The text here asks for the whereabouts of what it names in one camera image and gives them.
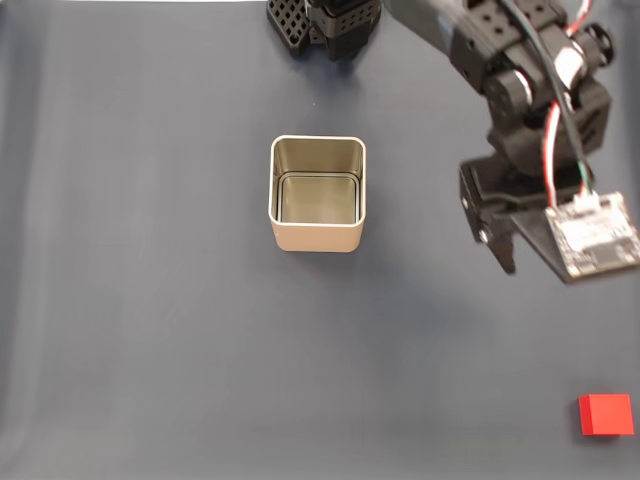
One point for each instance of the red cube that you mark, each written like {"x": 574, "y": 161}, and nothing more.
{"x": 607, "y": 415}

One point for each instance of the beige square metal container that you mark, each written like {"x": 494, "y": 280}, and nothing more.
{"x": 315, "y": 237}

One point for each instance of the dark table mat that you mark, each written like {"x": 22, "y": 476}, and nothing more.
{"x": 150, "y": 300}

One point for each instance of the camera circuit board with mount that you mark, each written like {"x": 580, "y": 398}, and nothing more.
{"x": 595, "y": 235}

